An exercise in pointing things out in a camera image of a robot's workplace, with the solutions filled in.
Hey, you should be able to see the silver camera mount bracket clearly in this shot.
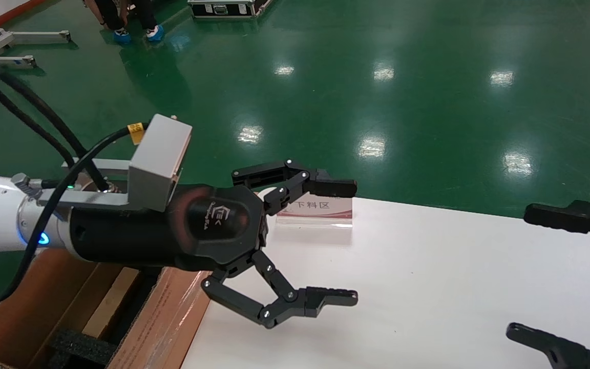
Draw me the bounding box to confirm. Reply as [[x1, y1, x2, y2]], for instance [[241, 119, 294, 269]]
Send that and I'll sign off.
[[39, 158, 173, 210]]

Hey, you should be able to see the small cardboard box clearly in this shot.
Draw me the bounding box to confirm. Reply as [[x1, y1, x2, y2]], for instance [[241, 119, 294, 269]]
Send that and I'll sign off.
[[82, 266, 141, 339]]

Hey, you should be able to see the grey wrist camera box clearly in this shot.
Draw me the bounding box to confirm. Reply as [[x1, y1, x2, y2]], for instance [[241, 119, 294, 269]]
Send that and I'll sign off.
[[127, 114, 193, 212]]

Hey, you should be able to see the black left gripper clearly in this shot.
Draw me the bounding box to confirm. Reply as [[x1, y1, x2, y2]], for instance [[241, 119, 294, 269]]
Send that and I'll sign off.
[[67, 159, 360, 330]]

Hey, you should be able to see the large cardboard box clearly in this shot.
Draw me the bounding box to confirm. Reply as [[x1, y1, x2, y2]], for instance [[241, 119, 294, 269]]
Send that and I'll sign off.
[[0, 249, 213, 369]]

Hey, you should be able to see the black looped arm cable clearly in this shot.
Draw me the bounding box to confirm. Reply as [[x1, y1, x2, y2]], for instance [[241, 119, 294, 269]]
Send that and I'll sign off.
[[0, 66, 111, 193]]

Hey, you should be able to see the person in black clothes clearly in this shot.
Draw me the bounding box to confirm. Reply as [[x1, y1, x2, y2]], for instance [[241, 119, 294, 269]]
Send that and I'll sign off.
[[93, 0, 160, 31]]

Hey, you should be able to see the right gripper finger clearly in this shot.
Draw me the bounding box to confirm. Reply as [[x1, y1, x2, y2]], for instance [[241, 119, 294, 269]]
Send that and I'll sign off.
[[524, 200, 590, 255], [506, 323, 590, 369]]

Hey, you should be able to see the black aluminium flight case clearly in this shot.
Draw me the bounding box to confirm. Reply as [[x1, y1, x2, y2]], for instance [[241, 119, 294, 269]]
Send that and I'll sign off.
[[187, 0, 275, 20]]

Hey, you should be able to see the thin black camera cable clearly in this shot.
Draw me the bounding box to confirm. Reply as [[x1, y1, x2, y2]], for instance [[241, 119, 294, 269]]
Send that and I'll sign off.
[[0, 123, 148, 304]]

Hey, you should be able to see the white metal lift stand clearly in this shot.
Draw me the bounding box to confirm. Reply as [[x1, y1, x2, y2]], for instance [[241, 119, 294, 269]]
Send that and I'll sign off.
[[0, 13, 72, 70]]

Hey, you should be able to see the black foam insert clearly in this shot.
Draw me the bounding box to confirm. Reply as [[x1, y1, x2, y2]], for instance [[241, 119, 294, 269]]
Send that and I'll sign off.
[[49, 329, 119, 368]]

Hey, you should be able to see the white acrylic sign placard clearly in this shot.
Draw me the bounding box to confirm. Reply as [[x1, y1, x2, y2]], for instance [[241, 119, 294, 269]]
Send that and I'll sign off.
[[259, 187, 353, 229]]

